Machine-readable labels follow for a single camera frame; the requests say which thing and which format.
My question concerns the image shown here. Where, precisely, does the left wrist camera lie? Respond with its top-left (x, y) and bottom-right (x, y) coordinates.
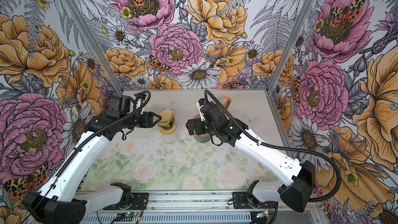
top-left (135, 92), bottom-right (148, 114)

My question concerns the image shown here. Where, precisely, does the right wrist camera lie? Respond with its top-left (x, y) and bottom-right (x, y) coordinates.
top-left (197, 98), bottom-right (210, 122)

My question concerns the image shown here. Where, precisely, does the white vented cable duct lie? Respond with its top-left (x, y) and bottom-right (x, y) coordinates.
top-left (81, 212), bottom-right (252, 224)

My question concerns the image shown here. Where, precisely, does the aluminium rail frame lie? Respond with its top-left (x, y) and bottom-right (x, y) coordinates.
top-left (55, 189), bottom-right (321, 214)

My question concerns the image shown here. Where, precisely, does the left black corrugated cable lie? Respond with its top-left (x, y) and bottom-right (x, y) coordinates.
top-left (20, 90), bottom-right (152, 217)

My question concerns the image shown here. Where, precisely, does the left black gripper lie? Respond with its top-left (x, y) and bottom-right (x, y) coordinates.
top-left (121, 111), bottom-right (162, 129)

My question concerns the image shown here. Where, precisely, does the right black corrugated cable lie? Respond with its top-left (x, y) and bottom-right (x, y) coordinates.
top-left (204, 89), bottom-right (342, 203)

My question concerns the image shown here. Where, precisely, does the clear glass flask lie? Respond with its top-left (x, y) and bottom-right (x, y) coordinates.
top-left (161, 133), bottom-right (180, 144)

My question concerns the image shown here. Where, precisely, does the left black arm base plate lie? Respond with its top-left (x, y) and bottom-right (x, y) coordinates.
top-left (103, 192), bottom-right (149, 211)

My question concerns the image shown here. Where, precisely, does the brown coffee filter stack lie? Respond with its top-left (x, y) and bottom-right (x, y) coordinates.
top-left (221, 96), bottom-right (232, 110)

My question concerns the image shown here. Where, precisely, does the black corrugated cable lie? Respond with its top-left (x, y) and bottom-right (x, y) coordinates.
top-left (20, 90), bottom-right (152, 217)
top-left (204, 89), bottom-right (342, 203)

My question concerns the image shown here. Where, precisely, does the green glass dripper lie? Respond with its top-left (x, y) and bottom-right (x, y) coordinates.
top-left (158, 116), bottom-right (175, 126)

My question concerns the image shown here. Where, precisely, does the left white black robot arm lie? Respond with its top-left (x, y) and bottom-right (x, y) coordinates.
top-left (22, 90), bottom-right (162, 224)

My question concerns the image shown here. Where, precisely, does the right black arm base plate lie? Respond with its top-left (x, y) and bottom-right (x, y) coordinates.
top-left (232, 191), bottom-right (277, 209)

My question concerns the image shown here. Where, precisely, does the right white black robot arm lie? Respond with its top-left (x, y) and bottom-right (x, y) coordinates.
top-left (186, 99), bottom-right (315, 213)

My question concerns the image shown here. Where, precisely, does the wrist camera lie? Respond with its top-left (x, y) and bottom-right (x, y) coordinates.
top-left (135, 92), bottom-right (148, 114)
top-left (197, 98), bottom-right (210, 122)

